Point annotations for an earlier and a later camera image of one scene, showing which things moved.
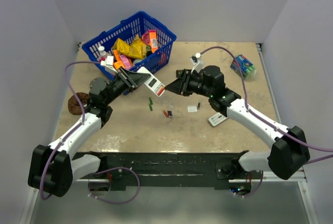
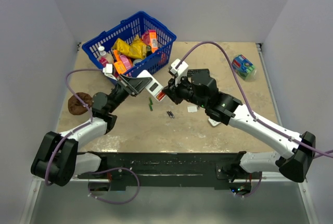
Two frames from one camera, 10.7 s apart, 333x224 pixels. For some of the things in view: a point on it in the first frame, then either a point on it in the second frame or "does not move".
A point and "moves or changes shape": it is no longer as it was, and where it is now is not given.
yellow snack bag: [136, 49] does not move
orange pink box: [150, 38] does not move
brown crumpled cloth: [74, 105] does not move
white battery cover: [192, 108] does not move
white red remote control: [153, 84] moves or changes shape
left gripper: [131, 79] → [135, 85]
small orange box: [118, 64] does not move
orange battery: [161, 90] moves or changes shape
